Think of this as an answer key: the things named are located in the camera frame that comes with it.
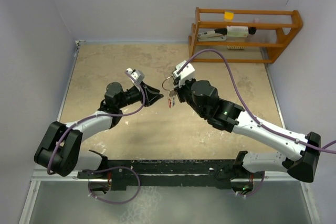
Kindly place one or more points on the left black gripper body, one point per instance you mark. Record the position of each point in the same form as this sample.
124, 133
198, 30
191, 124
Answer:
133, 96

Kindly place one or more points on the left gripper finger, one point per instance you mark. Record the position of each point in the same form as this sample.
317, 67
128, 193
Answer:
149, 90
152, 99

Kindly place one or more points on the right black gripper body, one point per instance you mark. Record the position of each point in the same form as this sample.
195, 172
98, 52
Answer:
184, 94

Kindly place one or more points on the large silver keyring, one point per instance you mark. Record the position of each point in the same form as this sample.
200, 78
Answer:
168, 84

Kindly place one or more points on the silver keys bunch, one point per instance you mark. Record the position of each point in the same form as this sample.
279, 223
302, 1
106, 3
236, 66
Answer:
172, 95

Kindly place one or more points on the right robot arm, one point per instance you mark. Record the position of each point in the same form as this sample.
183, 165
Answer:
296, 154

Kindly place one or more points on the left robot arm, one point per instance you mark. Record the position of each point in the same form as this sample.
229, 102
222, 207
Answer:
59, 150

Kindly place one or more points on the staples strip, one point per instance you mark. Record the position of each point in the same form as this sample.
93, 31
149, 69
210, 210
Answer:
236, 47

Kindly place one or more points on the white stapler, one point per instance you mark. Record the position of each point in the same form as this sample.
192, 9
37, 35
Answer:
213, 35

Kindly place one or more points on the white green box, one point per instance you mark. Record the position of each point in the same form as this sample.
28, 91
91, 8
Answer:
237, 31

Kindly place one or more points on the black round object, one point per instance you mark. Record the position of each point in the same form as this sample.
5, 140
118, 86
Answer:
252, 30

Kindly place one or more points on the yellow sticky block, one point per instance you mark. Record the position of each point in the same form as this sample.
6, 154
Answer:
228, 16

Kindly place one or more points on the wooden shelf rack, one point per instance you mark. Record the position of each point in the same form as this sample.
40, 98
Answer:
268, 30

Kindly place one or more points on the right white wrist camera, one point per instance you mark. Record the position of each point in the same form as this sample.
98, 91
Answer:
180, 77

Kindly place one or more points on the black base frame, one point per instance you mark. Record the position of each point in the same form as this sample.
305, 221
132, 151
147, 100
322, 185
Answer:
218, 173

